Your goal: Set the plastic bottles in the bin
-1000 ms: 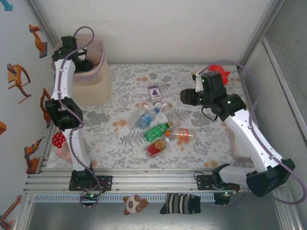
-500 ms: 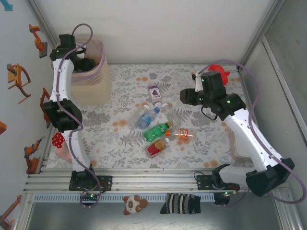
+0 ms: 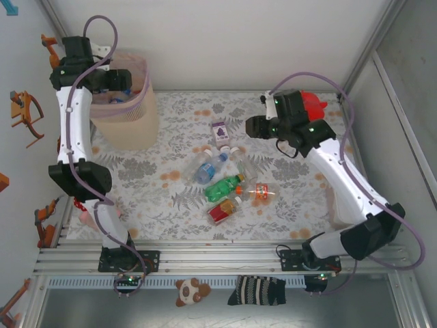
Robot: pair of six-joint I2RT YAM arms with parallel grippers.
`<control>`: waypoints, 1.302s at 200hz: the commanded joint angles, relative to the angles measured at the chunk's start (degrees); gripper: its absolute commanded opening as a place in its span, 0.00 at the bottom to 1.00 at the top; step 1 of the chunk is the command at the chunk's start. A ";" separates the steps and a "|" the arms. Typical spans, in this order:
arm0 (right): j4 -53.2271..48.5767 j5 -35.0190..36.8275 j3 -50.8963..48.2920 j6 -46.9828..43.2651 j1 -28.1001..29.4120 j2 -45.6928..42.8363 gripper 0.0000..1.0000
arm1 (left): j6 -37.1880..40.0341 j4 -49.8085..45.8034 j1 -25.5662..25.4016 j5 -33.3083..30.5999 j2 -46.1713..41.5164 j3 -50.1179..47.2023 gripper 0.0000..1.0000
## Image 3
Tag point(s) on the aluminium frame post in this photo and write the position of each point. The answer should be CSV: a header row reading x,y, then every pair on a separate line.
x,y
368,44
54,17

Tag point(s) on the purple grape juice carton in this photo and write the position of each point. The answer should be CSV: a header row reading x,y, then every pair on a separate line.
x,y
220,131

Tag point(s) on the red plastic toy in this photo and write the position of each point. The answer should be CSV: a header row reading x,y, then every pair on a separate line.
x,y
317,107

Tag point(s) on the large green bottle yellow cap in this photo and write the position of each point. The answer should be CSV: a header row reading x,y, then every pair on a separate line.
x,y
218,189

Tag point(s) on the black white striped sock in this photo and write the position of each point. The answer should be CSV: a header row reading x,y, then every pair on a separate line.
x,y
257,290

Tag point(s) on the white plastic bottle cap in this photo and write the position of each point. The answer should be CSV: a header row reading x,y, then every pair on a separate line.
x,y
224,149

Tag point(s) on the brown teddy bear toy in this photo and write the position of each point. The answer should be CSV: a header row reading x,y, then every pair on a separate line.
x,y
189,292

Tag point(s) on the clear bottle orange cap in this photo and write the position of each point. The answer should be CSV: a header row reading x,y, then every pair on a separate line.
x,y
261,191

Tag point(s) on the orange curved frame wall sticker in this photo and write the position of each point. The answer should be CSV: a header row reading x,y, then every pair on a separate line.
x,y
24,109

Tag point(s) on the aluminium frame rail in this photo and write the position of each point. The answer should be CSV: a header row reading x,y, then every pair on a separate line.
x,y
222,259

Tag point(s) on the pink plush toy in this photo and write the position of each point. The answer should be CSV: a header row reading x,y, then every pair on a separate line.
x,y
87,218

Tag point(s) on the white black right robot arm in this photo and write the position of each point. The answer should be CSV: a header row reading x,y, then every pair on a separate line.
x,y
348,184

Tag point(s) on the clear bottle light blue cap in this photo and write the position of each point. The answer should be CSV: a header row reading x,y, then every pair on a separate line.
x,y
206,171

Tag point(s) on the clear bottle white cap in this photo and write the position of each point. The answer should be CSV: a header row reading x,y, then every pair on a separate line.
x,y
246,167
196,165

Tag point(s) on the orange block wall sticker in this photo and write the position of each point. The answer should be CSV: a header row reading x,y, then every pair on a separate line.
x,y
3,181

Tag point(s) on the red label tea bottle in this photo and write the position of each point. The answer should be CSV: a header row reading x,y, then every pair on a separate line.
x,y
220,212

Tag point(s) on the blue wall sticker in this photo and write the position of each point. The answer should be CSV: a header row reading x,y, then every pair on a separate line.
x,y
10,7

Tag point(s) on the clear Pepsi bottle blue cap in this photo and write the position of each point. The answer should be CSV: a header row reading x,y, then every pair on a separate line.
x,y
117,99

